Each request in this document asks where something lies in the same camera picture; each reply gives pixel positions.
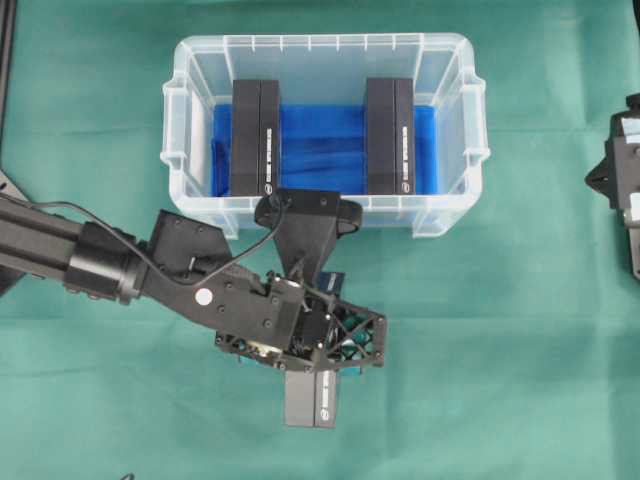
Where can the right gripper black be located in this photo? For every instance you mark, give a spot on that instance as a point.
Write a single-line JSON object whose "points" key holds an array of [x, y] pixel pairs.
{"points": [[616, 176]]}

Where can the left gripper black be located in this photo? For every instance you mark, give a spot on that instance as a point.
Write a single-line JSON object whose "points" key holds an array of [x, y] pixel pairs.
{"points": [[199, 279]]}

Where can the black box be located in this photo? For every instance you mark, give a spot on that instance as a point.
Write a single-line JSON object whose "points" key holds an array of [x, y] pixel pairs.
{"points": [[390, 136], [311, 393], [256, 138]]}

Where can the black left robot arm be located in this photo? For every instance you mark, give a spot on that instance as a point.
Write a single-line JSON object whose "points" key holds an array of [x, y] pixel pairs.
{"points": [[103, 262]]}

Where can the blue liner in case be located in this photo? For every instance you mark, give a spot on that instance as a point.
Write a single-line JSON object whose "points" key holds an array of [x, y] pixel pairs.
{"points": [[323, 147]]}

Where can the clear plastic storage case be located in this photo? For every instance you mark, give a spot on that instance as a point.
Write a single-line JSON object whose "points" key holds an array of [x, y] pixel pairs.
{"points": [[323, 69]]}

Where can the green table cloth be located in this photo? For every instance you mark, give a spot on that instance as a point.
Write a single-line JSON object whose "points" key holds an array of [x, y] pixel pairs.
{"points": [[513, 344]]}

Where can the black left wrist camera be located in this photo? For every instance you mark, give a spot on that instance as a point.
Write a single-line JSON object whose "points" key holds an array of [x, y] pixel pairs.
{"points": [[306, 226]]}

